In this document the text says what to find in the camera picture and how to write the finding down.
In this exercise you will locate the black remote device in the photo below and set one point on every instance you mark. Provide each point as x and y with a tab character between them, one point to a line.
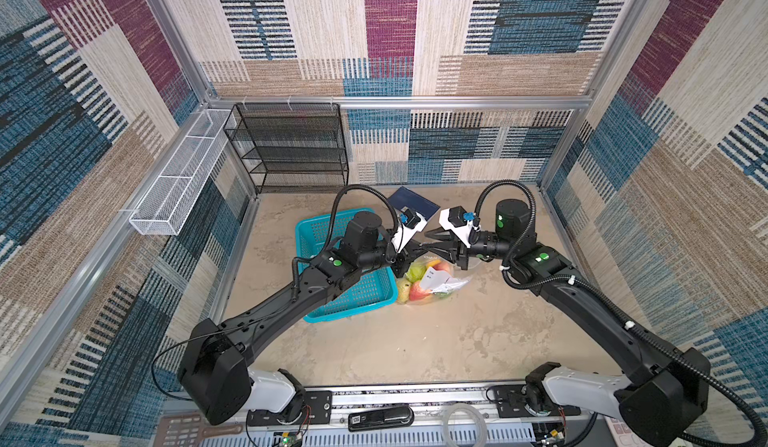
396	416

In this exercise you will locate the pink peach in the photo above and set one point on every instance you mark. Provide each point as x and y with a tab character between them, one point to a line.
444	266

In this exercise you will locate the red apple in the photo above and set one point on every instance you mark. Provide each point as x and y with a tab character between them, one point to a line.
417	293

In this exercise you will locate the blue book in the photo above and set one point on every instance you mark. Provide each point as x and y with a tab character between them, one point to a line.
404	198

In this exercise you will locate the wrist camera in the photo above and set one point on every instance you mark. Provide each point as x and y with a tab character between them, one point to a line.
463	225
411	223

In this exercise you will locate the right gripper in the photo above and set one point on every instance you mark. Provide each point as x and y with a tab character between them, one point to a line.
456	251

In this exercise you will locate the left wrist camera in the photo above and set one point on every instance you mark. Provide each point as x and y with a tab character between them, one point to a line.
411	223

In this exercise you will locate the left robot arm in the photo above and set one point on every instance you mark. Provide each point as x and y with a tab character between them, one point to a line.
215	369

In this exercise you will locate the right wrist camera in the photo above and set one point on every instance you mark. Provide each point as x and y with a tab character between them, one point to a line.
463	225

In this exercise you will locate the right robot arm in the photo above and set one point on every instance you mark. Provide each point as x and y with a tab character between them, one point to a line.
661	390

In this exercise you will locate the black wire shelf rack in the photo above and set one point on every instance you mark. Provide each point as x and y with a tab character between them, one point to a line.
290	148

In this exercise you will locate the white mesh wall tray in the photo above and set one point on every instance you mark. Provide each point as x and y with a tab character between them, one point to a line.
166	206

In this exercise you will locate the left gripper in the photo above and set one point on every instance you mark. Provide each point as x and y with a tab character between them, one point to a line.
404	257

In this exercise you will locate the clear zip top bag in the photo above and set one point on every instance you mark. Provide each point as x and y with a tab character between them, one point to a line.
441	284

